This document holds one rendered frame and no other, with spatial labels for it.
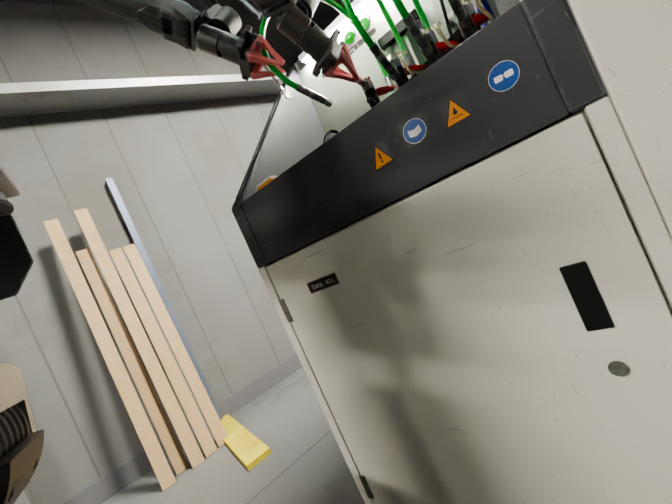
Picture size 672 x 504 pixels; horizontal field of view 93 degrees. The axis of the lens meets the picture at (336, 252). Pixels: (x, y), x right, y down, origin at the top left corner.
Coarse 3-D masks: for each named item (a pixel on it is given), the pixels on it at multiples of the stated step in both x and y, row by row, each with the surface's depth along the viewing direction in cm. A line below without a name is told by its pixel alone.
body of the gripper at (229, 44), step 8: (224, 32) 74; (248, 32) 72; (224, 40) 73; (232, 40) 73; (240, 40) 71; (224, 48) 74; (232, 48) 74; (240, 48) 72; (224, 56) 75; (232, 56) 75; (240, 56) 74; (240, 64) 76
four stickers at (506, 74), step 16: (496, 64) 44; (512, 64) 43; (496, 80) 44; (512, 80) 44; (464, 96) 47; (496, 96) 45; (448, 112) 49; (464, 112) 47; (400, 128) 53; (416, 128) 52; (448, 128) 49; (384, 144) 55; (384, 160) 56
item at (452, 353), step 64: (576, 128) 41; (448, 192) 51; (512, 192) 47; (576, 192) 43; (320, 256) 68; (384, 256) 60; (448, 256) 54; (512, 256) 49; (576, 256) 45; (640, 256) 41; (320, 320) 72; (384, 320) 64; (448, 320) 57; (512, 320) 51; (576, 320) 47; (640, 320) 43; (320, 384) 78; (384, 384) 68; (448, 384) 60; (512, 384) 54; (576, 384) 49; (640, 384) 44; (384, 448) 72; (448, 448) 63; (512, 448) 56; (576, 448) 51; (640, 448) 46
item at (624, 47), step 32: (576, 0) 38; (608, 0) 37; (640, 0) 36; (608, 32) 38; (640, 32) 36; (608, 64) 38; (640, 64) 37; (608, 96) 39; (640, 96) 38; (640, 128) 38; (640, 160) 39
